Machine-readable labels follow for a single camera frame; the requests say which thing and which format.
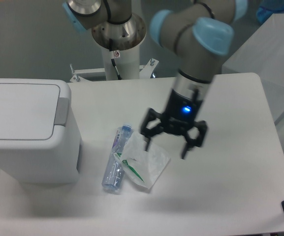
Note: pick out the white plastic trash can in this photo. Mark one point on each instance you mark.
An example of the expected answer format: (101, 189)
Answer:
(40, 141)

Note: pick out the white metal base bracket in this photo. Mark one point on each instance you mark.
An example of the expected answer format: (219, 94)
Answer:
(113, 73)

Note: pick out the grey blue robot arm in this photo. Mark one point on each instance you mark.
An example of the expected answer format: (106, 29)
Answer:
(199, 35)

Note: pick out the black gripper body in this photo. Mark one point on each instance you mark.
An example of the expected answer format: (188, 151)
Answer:
(180, 112)

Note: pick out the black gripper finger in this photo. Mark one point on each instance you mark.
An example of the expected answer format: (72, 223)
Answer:
(148, 133)
(202, 129)

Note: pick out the white plastic bag green print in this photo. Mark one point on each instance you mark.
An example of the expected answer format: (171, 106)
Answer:
(143, 167)

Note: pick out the clear plastic water bottle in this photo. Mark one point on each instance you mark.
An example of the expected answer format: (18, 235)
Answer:
(114, 171)

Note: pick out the blue cloth top right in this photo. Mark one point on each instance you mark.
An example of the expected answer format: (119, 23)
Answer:
(267, 8)

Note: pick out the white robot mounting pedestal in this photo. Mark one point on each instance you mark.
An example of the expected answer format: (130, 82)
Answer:
(120, 43)

